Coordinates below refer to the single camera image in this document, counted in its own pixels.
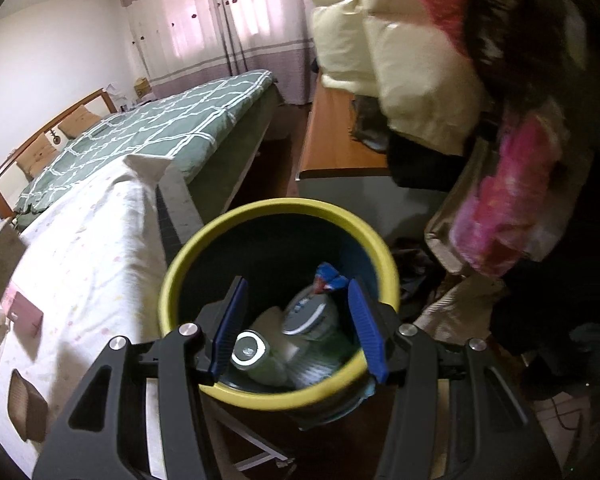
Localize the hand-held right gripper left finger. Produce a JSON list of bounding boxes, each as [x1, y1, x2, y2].
[[32, 275, 251, 480]]

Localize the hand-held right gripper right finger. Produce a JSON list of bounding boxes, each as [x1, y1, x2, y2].
[[347, 277, 563, 480]]

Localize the green and white paper cup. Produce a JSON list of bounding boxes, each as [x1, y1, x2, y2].
[[230, 329, 291, 386]]

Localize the blue and white packet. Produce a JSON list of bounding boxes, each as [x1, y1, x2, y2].
[[314, 262, 348, 293]]

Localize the yellow-rimmed dark blue bin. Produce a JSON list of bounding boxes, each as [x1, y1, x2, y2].
[[158, 198, 400, 431]]

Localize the beige cloth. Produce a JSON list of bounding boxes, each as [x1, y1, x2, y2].
[[415, 272, 506, 346]]

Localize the mattress with white sheet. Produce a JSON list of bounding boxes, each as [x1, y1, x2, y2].
[[0, 152, 286, 480]]

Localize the wooden top white cabinet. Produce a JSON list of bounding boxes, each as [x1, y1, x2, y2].
[[296, 85, 451, 256]]

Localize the pink floral cloth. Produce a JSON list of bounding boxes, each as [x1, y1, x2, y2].
[[450, 105, 596, 278]]

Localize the bed with green patterned quilt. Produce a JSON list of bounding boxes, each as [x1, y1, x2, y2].
[[14, 70, 291, 221]]

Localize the pink box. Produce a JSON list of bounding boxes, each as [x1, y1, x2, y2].
[[2, 287, 45, 336]]

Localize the brown pillow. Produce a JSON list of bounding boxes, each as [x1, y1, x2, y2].
[[60, 105, 101, 136], [15, 132, 56, 176]]

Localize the cream down jacket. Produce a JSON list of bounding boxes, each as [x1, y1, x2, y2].
[[310, 0, 486, 156]]

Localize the wooden headboard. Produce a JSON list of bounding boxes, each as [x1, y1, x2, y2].
[[0, 89, 117, 221]]

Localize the pink and white curtains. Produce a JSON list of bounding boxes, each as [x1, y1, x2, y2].
[[112, 0, 321, 106]]

